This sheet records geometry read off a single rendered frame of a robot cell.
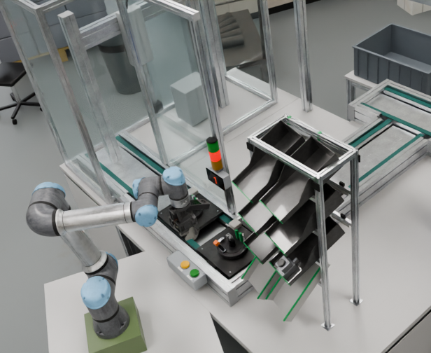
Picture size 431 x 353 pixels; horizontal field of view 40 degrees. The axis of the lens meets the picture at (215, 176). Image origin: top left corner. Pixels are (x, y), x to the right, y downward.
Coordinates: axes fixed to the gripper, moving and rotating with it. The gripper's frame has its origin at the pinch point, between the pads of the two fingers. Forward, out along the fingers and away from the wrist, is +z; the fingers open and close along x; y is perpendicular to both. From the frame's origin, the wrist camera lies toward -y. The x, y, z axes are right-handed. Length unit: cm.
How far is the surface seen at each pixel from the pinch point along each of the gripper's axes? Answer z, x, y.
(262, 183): -30.7, 25.6, -17.9
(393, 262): 37, 45, -68
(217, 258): 26.3, -5.5, -10.7
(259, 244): 2.5, 21.0, -16.1
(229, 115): 37, -100, -95
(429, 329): 56, 70, -62
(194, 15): -75, -22, -34
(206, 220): 26.3, -27.9, -22.3
